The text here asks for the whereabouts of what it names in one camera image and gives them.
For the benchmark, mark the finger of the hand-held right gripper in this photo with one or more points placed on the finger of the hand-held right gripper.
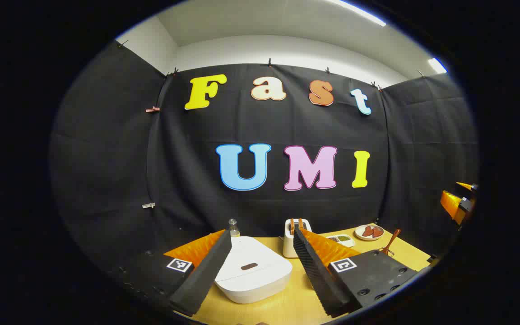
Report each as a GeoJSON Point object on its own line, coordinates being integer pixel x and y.
{"type": "Point", "coordinates": [467, 187]}
{"type": "Point", "coordinates": [452, 205]}

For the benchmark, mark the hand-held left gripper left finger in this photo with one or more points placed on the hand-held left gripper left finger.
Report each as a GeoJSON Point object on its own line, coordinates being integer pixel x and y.
{"type": "Point", "coordinates": [206, 275]}

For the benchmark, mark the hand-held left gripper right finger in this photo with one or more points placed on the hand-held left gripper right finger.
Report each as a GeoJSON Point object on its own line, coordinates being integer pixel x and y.
{"type": "Point", "coordinates": [318, 275]}

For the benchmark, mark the white rice cooker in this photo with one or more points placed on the white rice cooker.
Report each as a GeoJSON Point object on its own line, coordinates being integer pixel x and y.
{"type": "Point", "coordinates": [255, 275]}

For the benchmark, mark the brown wooden spoon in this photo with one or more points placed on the brown wooden spoon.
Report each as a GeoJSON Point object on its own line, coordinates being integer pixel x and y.
{"type": "Point", "coordinates": [392, 239]}

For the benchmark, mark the white toaster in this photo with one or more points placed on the white toaster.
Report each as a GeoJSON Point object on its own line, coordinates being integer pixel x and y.
{"type": "Point", "coordinates": [288, 246]}

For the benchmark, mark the white divided bean dish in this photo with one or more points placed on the white divided bean dish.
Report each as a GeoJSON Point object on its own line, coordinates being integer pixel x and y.
{"type": "Point", "coordinates": [342, 239]}

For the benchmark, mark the small glass bottle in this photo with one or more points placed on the small glass bottle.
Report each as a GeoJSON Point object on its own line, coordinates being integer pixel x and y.
{"type": "Point", "coordinates": [234, 229]}

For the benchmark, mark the black table clamp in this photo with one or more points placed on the black table clamp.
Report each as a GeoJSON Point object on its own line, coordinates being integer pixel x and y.
{"type": "Point", "coordinates": [432, 258]}

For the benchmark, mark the white round plate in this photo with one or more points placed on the white round plate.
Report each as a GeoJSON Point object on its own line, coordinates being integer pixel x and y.
{"type": "Point", "coordinates": [368, 238]}

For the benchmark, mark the red meat slice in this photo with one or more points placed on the red meat slice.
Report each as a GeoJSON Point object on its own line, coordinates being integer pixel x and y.
{"type": "Point", "coordinates": [367, 231]}
{"type": "Point", "coordinates": [377, 232]}

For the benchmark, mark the ceiling light strip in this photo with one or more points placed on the ceiling light strip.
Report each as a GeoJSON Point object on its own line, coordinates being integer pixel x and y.
{"type": "Point", "coordinates": [437, 66]}

